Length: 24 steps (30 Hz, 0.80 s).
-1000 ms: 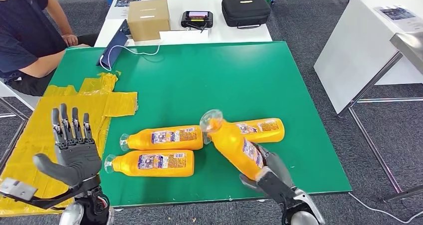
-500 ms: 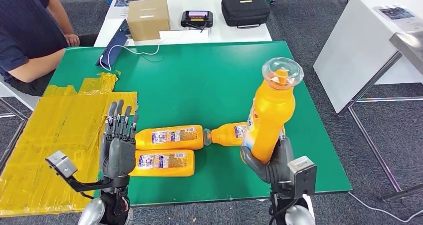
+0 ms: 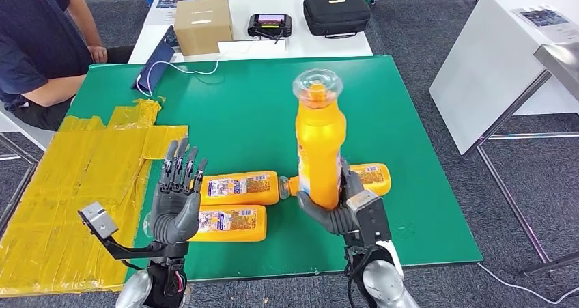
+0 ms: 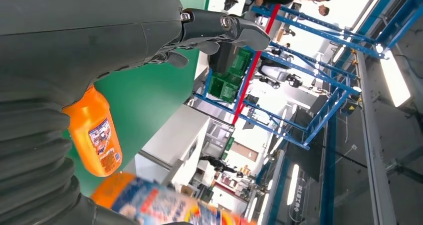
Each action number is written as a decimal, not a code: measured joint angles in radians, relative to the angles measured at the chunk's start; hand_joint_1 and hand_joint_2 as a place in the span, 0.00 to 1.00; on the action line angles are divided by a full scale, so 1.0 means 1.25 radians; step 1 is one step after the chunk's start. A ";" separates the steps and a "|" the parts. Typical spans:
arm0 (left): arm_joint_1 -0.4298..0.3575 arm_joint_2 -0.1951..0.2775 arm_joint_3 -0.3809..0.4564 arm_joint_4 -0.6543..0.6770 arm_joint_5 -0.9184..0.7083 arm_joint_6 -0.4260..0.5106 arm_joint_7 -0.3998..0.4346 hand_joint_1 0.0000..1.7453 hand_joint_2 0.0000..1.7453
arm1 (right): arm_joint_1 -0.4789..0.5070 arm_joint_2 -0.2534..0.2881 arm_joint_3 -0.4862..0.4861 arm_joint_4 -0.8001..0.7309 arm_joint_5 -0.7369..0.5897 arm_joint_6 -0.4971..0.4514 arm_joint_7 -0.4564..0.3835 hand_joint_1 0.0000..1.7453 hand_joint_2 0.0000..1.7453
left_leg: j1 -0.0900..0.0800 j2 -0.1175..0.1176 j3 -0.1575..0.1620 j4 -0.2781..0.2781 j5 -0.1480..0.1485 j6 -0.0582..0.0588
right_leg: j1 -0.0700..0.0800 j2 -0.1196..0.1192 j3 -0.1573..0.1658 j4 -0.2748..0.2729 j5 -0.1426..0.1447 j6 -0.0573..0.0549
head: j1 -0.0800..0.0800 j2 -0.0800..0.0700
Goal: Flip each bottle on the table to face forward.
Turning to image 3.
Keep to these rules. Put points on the person's left hand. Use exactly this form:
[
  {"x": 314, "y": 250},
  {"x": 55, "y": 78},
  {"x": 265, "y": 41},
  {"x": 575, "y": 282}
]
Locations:
[{"x": 97, "y": 54}]

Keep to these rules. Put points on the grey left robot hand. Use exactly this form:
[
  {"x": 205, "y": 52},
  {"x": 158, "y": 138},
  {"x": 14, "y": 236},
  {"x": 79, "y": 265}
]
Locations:
[{"x": 174, "y": 215}]

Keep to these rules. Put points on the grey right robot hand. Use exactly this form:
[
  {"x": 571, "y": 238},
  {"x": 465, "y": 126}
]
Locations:
[{"x": 330, "y": 220}]

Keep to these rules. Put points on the orange detergent bottle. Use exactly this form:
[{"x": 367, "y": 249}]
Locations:
[
  {"x": 258, "y": 229},
  {"x": 382, "y": 189},
  {"x": 271, "y": 197},
  {"x": 319, "y": 152}
]

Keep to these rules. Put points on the person's right forearm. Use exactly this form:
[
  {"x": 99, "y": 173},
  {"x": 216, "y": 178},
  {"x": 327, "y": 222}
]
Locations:
[{"x": 54, "y": 92}]

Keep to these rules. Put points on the person's left forearm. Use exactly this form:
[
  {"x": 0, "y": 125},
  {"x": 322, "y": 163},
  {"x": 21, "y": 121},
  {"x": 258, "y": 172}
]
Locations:
[{"x": 86, "y": 18}]

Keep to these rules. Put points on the dark blue tablet case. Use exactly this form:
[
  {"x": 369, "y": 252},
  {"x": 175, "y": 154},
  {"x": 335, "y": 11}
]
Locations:
[{"x": 154, "y": 69}]

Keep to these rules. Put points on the person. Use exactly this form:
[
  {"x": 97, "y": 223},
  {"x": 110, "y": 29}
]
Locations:
[{"x": 36, "y": 39}]

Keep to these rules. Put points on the printed paper sheet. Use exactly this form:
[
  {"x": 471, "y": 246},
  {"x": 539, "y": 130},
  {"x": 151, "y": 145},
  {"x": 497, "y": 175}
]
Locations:
[{"x": 171, "y": 3}]

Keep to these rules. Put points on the yellow tape sheet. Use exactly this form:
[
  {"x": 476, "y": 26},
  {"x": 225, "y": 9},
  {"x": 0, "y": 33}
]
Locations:
[{"x": 90, "y": 161}]

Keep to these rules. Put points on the white chair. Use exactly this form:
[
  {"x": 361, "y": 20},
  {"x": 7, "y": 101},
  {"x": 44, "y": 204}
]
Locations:
[{"x": 31, "y": 134}]

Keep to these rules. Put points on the brown cardboard box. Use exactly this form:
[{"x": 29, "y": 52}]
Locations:
[{"x": 203, "y": 24}]

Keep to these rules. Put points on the green table mat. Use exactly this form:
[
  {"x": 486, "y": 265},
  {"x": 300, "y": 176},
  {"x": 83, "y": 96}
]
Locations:
[{"x": 253, "y": 116}]

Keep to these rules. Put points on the black handheld controller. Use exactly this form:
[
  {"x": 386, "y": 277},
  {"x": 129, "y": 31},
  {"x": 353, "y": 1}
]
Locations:
[{"x": 269, "y": 26}]

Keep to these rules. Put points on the black carrying case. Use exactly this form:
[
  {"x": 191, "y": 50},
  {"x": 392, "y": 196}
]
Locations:
[{"x": 337, "y": 12}]

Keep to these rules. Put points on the steel table with legs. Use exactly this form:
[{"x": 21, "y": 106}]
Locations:
[{"x": 561, "y": 58}]

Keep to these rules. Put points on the printed instruction sheet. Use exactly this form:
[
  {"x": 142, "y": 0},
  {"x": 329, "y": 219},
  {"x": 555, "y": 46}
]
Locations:
[{"x": 545, "y": 18}]

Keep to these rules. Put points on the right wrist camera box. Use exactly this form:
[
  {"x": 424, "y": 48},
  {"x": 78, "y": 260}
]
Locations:
[{"x": 373, "y": 220}]

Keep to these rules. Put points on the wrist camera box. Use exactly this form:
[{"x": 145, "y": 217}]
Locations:
[
  {"x": 373, "y": 220},
  {"x": 97, "y": 220}
]

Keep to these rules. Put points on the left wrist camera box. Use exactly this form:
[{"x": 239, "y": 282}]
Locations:
[{"x": 97, "y": 220}]

